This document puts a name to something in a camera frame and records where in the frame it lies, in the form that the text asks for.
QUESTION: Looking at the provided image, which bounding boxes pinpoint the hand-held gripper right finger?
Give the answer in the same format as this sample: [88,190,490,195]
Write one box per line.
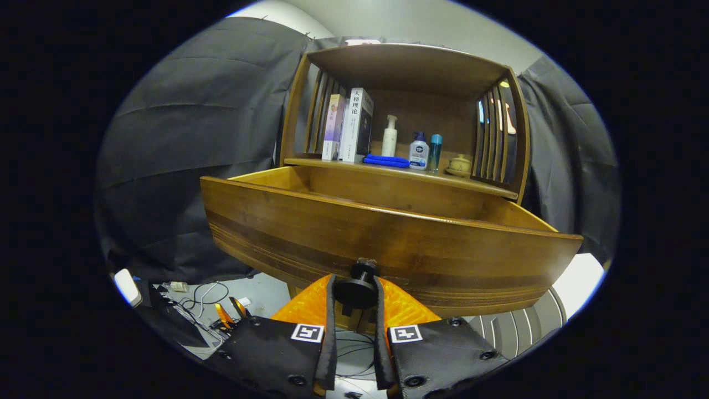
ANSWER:
[372,275,510,399]

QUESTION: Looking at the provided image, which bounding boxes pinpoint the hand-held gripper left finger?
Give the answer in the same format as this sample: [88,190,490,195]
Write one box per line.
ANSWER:
[213,273,338,399]

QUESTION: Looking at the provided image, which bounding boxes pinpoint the black drawer knob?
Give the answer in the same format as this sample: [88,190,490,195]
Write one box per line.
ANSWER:
[333,258,380,311]

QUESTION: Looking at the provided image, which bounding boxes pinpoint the brown wooden drawer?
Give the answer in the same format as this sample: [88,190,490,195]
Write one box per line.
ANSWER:
[199,165,584,319]

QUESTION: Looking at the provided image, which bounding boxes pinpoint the wooden countertop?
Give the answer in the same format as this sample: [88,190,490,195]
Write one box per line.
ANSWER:
[284,157,520,200]

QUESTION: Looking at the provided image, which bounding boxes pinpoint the brown wooden cabinet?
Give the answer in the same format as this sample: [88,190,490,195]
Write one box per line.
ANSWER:
[275,43,531,333]

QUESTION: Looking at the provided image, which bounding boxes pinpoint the grey ribbed panel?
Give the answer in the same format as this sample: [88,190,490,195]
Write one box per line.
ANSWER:
[465,285,568,361]

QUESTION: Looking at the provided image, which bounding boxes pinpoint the blue folded cloth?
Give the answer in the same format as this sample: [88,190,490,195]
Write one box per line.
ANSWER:
[363,154,411,168]

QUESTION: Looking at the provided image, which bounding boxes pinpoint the white bottle with blue pump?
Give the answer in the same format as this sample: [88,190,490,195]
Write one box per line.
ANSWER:
[409,131,430,171]

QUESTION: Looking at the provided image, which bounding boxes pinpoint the yellow lidded teacup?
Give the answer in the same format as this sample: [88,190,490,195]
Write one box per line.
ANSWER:
[445,154,472,178]

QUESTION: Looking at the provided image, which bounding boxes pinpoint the slim teal bottle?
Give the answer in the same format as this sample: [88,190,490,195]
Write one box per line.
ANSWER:
[428,134,443,172]

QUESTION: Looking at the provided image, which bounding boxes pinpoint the white rounded adapter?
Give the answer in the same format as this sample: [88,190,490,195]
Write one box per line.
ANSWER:
[114,268,143,308]

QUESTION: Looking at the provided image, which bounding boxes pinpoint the white flat panel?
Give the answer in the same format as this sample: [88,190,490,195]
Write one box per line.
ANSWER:
[554,252,605,319]

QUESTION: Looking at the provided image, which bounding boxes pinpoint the purple book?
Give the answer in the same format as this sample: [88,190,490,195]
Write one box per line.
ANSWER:
[322,94,347,162]

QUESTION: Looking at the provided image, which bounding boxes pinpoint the thick white book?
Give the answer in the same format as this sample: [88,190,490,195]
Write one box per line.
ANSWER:
[339,88,374,163]

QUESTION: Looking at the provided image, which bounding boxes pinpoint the black backdrop cloth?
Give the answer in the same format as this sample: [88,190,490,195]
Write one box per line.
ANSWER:
[94,17,621,283]

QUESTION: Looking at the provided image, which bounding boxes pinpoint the black floor cables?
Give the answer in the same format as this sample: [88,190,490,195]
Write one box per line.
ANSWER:
[337,331,377,383]

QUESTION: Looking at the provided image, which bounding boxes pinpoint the orange-handled pliers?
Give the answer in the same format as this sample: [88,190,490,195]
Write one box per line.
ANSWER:
[213,296,250,330]

